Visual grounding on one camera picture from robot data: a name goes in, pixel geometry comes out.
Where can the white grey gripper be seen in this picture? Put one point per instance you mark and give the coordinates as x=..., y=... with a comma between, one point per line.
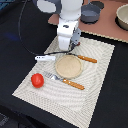
x=68, y=33

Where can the red toy tomato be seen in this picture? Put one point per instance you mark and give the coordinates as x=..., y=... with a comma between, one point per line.
x=37, y=80

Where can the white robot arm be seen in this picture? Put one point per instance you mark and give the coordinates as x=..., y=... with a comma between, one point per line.
x=69, y=12

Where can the round wooden plate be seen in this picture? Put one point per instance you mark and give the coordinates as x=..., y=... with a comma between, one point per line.
x=68, y=66

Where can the grey pot on stove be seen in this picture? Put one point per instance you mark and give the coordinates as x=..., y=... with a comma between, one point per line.
x=90, y=13

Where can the black stove burner back-right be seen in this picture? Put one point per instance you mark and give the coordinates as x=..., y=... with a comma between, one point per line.
x=98, y=4

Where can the woven grey placemat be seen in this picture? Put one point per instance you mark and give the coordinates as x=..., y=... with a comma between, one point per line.
x=68, y=103

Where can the beige bowl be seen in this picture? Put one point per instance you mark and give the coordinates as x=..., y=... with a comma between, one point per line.
x=122, y=15

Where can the toy knife wooden handle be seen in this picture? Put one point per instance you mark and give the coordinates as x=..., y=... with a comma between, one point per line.
x=86, y=58

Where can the toy fork wooden handle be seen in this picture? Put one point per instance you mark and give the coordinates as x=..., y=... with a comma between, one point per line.
x=55, y=77

